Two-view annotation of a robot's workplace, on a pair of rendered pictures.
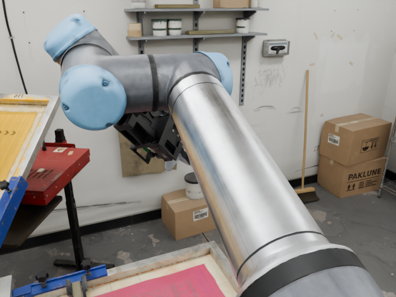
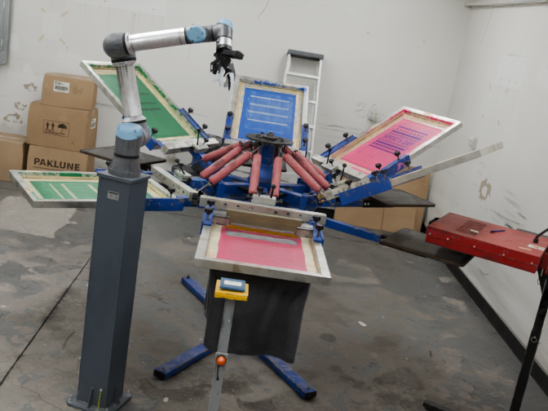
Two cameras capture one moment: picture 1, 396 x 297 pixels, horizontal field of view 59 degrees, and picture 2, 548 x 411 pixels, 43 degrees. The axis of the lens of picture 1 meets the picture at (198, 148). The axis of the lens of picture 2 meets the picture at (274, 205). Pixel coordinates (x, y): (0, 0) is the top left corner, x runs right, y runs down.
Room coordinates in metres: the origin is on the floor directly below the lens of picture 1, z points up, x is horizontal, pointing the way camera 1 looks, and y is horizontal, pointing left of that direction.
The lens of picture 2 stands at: (1.95, -2.79, 1.97)
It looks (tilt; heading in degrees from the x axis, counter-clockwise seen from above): 14 degrees down; 109
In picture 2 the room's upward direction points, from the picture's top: 10 degrees clockwise
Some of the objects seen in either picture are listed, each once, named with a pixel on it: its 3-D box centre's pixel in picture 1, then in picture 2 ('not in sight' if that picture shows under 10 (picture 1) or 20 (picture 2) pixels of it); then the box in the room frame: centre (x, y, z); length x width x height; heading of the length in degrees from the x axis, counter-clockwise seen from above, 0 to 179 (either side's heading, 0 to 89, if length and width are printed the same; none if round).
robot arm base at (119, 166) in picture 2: not in sight; (125, 163); (0.24, -0.06, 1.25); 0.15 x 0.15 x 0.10
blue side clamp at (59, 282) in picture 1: (67, 285); (315, 236); (1.05, 0.50, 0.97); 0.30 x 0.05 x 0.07; 113
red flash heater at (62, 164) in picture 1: (35, 170); (492, 241); (1.88, 0.97, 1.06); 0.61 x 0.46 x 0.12; 173
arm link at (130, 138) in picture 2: not in sight; (128, 139); (0.24, -0.06, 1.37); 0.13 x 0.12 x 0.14; 107
